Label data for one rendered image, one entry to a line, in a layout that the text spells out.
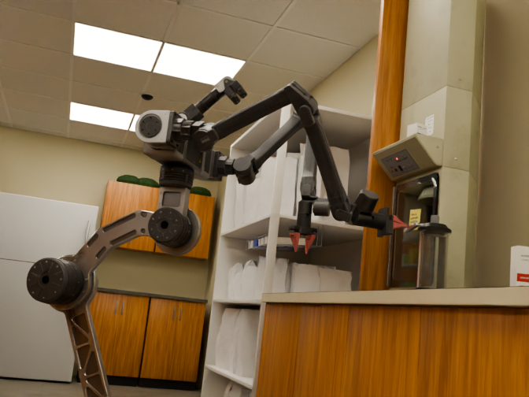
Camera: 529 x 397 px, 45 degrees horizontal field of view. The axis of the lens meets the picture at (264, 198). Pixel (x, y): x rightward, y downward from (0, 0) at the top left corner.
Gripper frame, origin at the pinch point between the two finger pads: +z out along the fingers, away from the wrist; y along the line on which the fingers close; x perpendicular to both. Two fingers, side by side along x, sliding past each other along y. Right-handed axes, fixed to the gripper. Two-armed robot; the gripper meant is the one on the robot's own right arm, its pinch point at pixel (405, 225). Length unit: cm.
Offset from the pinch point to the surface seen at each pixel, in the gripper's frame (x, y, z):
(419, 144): -12.2, 26.6, -2.2
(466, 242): -9.8, -4.7, 18.8
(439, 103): -10.5, 44.9, 6.4
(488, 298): -77, -35, -23
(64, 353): 483, -56, -98
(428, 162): -9.6, 21.7, 3.0
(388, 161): 11.4, 27.6, -1.5
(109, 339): 494, -37, -56
